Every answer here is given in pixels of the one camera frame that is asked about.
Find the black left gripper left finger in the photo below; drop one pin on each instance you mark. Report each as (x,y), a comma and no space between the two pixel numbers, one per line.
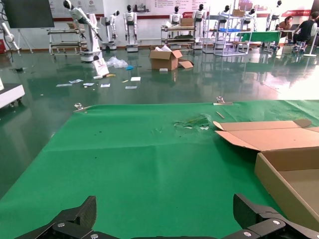
(84,214)

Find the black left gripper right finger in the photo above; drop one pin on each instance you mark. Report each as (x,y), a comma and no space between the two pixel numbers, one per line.
(246,211)

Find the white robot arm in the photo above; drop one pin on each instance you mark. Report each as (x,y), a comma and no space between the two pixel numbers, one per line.
(8,36)

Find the cardboard box with holed flap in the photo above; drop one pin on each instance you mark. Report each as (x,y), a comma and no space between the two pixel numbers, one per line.
(286,142)

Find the flat white box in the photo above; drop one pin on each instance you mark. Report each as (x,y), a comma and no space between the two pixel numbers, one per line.
(135,79)

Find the large open cardboard box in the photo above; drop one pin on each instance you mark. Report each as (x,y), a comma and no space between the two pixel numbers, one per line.
(162,63)

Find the small brown cardboard box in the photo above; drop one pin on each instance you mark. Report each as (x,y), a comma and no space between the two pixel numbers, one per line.
(187,22)
(238,13)

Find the green table cloth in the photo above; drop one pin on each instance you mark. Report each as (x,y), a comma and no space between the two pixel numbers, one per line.
(149,161)

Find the small wooden stick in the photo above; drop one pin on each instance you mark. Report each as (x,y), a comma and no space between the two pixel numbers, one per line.
(220,115)

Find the crumpled clear plastic film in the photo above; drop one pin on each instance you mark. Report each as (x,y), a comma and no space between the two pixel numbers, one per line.
(192,123)

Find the silver binder clip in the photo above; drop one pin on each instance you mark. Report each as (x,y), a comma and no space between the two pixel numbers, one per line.
(79,106)
(220,100)

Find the white paper leaflet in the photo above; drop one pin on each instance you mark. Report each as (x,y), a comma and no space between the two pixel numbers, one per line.
(64,85)
(131,87)
(88,84)
(105,85)
(76,81)

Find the small yellow object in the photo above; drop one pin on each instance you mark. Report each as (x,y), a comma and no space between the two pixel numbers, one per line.
(111,75)

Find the white wheeled machine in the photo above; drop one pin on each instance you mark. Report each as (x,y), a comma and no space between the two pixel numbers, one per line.
(10,93)

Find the white paper bag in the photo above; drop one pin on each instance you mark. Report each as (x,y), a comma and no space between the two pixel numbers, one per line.
(101,68)

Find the blue glove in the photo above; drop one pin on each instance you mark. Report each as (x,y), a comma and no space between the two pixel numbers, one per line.
(129,67)

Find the clear plastic bag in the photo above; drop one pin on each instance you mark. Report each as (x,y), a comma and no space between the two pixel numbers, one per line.
(115,62)

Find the white foam block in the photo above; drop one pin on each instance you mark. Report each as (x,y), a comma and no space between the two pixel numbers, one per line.
(163,70)

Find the white floor stand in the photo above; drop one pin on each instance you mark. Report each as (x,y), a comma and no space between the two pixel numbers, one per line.
(310,55)

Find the green covered table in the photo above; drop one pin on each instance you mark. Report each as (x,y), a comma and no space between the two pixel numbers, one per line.
(261,36)

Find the leaning white humanoid robot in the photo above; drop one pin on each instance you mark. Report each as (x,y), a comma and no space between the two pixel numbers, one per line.
(91,37)

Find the white shelf with blue trays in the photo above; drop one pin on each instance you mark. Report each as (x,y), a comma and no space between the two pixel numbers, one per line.
(225,31)

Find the low metal rack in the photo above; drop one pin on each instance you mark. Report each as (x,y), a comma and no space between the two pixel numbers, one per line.
(64,31)

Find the seated person in tan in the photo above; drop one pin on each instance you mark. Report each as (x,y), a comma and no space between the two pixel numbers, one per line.
(286,25)

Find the seated person in black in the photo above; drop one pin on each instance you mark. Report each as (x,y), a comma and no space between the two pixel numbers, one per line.
(306,27)

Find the metal trolley cart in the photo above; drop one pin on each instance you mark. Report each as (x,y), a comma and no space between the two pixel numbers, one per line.
(178,28)

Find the black screen on stand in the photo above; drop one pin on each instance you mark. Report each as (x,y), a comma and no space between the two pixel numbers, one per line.
(27,12)

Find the red wall box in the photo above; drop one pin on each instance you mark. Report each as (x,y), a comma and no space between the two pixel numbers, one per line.
(2,47)

